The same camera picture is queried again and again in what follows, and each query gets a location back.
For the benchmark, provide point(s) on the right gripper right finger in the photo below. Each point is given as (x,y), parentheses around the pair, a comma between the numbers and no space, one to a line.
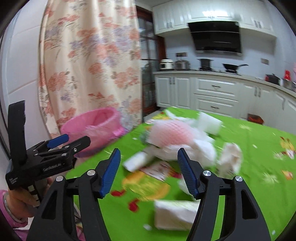
(242,219)

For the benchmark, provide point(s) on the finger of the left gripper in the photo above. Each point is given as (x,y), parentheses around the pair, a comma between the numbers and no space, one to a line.
(53,143)
(69,149)

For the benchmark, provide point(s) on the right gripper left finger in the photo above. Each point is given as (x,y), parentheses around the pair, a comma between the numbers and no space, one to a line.
(55,219)

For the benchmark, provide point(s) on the white paper ball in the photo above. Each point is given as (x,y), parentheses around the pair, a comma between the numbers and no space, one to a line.
(230,161)

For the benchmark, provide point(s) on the white paper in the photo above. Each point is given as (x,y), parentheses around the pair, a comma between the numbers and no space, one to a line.
(137,161)

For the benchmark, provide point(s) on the paper cup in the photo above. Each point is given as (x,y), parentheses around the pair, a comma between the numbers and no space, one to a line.
(175,215)

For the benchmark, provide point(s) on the green white rag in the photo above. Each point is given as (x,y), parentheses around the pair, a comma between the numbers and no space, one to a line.
(144,137)

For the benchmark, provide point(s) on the white plastic bag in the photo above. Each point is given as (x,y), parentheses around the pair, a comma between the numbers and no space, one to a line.
(201,150)

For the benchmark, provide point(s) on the pink foam fruit net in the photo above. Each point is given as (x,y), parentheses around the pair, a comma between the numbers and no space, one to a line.
(170,132)

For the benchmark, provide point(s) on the white foam block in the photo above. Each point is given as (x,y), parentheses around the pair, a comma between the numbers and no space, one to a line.
(209,124)

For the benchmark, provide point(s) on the white tissue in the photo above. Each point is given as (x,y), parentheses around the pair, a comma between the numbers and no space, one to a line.
(178,118)

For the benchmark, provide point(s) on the pink lined trash bin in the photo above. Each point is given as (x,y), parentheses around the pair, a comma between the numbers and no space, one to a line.
(101,125)

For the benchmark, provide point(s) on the person's left hand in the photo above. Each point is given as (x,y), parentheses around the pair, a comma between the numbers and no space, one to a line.
(21,203)

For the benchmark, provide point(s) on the green cartoon tablecloth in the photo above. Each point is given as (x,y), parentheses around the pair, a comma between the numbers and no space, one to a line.
(165,182)

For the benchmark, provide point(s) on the floral curtain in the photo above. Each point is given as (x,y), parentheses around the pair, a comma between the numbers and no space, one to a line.
(89,58)

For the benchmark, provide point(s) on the white lower cabinets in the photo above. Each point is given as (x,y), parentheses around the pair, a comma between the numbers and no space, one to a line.
(230,95)

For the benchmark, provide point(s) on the white cabinets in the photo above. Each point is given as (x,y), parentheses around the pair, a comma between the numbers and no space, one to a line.
(230,95)
(252,16)

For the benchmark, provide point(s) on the white rice cooker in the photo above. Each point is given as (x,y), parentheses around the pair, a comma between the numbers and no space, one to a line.
(166,65)

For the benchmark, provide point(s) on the silver pressure cooker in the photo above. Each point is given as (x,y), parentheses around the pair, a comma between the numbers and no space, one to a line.
(182,65)

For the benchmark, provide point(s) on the steel mixing bowl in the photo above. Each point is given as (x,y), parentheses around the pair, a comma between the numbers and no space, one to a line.
(288,84)

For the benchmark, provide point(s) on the black red electric pot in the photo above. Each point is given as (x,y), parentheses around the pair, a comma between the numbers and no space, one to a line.
(271,78)

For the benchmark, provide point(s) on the black frying pan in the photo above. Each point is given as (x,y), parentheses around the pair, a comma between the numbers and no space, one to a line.
(233,68)

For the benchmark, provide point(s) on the black stock pot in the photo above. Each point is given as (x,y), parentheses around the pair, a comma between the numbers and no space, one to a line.
(205,64)

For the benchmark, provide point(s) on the black range hood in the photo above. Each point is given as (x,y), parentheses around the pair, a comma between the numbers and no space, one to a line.
(216,36)

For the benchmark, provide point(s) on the white upper cabinets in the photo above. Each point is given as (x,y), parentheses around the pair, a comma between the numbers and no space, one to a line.
(252,16)

